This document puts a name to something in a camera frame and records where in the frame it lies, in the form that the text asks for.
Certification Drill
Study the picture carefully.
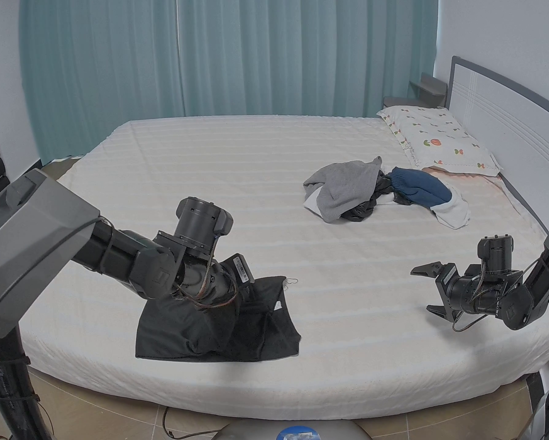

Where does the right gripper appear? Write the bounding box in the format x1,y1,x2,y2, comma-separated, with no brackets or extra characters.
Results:
410,261,476,323

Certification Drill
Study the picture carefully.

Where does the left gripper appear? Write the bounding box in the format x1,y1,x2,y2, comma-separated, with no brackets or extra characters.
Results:
214,253,258,303

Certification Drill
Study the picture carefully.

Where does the black T-shirt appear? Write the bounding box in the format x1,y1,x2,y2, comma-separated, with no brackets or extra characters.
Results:
134,275,302,364

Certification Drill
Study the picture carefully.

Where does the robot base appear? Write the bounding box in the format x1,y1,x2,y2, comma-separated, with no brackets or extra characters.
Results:
209,420,371,440

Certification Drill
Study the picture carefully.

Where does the bed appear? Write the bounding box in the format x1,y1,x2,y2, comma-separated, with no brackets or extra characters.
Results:
18,55,549,421

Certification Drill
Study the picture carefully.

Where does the pile of clothes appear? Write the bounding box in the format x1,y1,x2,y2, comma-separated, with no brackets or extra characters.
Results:
302,155,472,229

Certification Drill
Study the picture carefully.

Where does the white printed pillow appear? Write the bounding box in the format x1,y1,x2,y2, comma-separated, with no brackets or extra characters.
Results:
376,104,504,176

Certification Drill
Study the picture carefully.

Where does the grey bedside table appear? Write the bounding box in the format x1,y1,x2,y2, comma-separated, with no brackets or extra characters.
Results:
383,72,449,109

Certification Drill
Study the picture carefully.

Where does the blue-green curtain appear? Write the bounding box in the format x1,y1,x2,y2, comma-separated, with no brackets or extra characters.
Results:
177,0,441,119
20,0,184,162

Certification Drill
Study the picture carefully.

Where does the black cable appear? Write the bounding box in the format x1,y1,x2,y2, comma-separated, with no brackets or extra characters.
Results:
162,406,221,440

